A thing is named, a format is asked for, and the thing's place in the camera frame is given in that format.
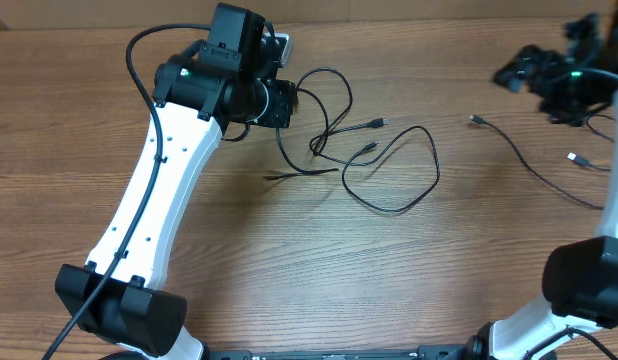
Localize short black usb cable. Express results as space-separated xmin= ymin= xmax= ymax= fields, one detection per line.
xmin=468 ymin=113 xmax=616 ymax=211

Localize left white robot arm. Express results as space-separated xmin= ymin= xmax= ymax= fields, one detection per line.
xmin=55 ymin=3 xmax=295 ymax=359

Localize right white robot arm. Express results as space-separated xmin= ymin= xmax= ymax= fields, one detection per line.
xmin=463 ymin=3 xmax=618 ymax=359

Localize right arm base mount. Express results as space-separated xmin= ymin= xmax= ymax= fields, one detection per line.
xmin=461 ymin=322 xmax=494 ymax=360

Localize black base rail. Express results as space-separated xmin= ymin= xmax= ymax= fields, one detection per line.
xmin=203 ymin=344 xmax=465 ymax=360

